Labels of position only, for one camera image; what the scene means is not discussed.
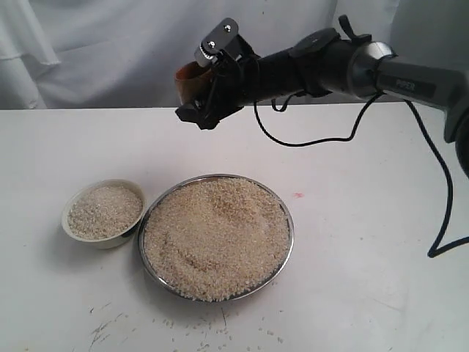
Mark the rice heap in steel plate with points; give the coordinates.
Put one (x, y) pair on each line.
(215, 239)

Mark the large steel plate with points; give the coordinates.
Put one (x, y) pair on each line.
(157, 277)

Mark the brown wooden cup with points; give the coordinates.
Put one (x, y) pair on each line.
(190, 80)

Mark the white backdrop cloth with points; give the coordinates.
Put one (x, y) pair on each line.
(114, 54)

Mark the rice in white bowl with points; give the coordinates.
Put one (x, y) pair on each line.
(104, 212)

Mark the white ceramic bowl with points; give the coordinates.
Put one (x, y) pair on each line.
(110, 242)

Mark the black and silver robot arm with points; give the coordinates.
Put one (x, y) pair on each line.
(327, 61)

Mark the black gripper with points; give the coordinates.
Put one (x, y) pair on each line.
(230, 76)

